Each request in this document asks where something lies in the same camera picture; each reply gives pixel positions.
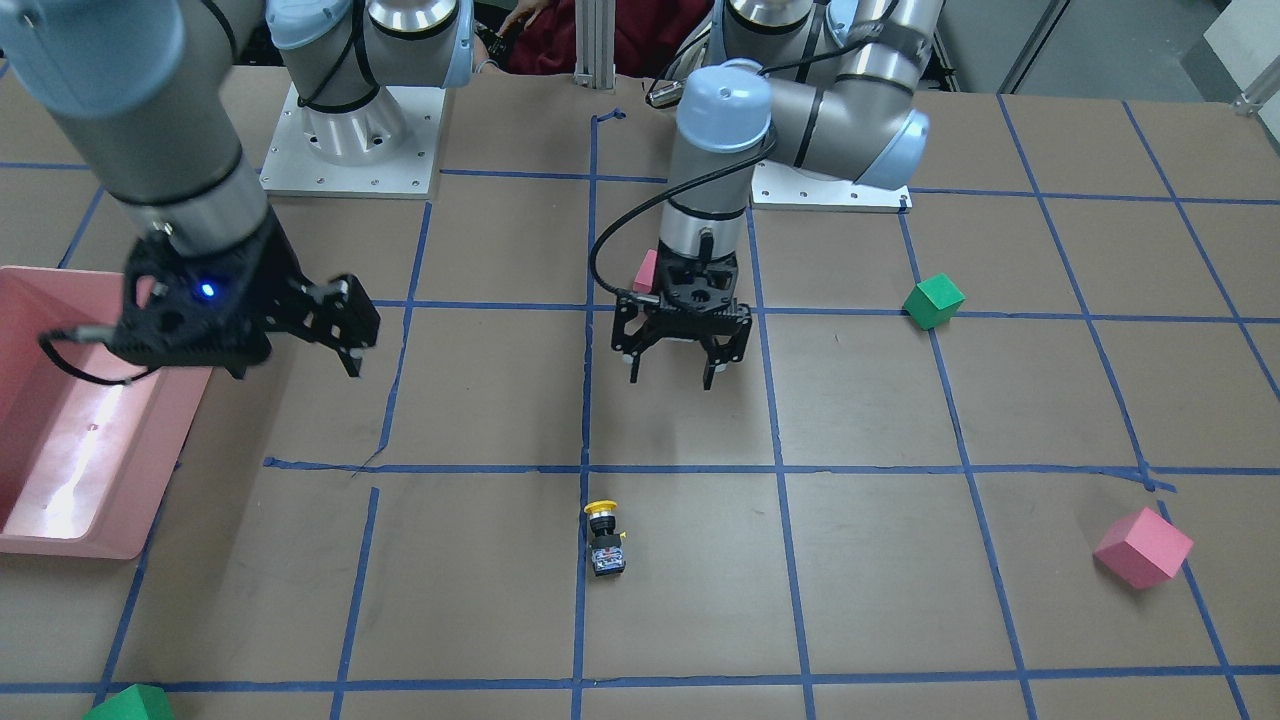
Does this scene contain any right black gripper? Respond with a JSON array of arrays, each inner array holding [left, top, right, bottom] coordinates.
[[108, 211, 381, 379]]

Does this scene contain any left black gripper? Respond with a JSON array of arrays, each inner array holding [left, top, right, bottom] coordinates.
[[612, 250, 753, 391]]

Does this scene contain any yellow button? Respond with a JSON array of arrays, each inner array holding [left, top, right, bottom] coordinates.
[[582, 498, 626, 577]]

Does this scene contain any pink cube near arm base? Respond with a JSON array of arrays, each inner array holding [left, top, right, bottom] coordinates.
[[631, 249, 659, 296]]

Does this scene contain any green cube on grid line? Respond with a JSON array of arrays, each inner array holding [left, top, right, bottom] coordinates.
[[902, 273, 966, 331]]

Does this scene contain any pink plastic bin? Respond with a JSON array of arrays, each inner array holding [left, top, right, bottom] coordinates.
[[1, 266, 210, 559]]

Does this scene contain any person in red hoodie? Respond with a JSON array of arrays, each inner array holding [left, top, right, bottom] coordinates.
[[477, 0, 713, 79]]

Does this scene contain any far green cube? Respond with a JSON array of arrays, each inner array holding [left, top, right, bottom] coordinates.
[[83, 684, 177, 720]]

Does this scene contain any pink cube mid table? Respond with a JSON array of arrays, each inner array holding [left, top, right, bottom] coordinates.
[[1093, 507, 1196, 591]]

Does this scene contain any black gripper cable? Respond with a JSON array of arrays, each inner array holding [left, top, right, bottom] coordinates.
[[588, 140, 781, 301]]

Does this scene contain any aluminium frame post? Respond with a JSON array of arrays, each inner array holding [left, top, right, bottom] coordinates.
[[572, 0, 617, 92]]

